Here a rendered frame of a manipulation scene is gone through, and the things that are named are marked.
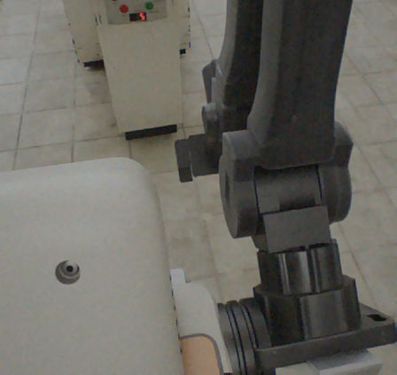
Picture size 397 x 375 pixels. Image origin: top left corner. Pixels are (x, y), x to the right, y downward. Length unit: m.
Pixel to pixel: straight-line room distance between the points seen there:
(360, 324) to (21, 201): 0.27
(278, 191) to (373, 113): 2.23
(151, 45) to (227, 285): 1.07
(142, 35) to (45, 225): 1.66
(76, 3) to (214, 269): 1.63
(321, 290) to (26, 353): 0.22
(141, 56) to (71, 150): 0.67
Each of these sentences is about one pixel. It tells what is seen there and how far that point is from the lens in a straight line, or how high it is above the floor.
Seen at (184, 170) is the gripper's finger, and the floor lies 1.05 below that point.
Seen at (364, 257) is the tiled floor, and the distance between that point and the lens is 1.88.
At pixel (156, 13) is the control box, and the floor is 0.72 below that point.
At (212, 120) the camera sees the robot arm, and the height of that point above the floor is 1.22.
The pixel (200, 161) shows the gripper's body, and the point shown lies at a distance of 0.61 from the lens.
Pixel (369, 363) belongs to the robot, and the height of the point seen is 1.23.
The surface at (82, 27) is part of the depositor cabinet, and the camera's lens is 2.57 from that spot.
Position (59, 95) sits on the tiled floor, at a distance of 2.61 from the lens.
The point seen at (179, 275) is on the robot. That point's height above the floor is 1.04.
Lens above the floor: 1.52
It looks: 51 degrees down
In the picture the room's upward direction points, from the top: straight up
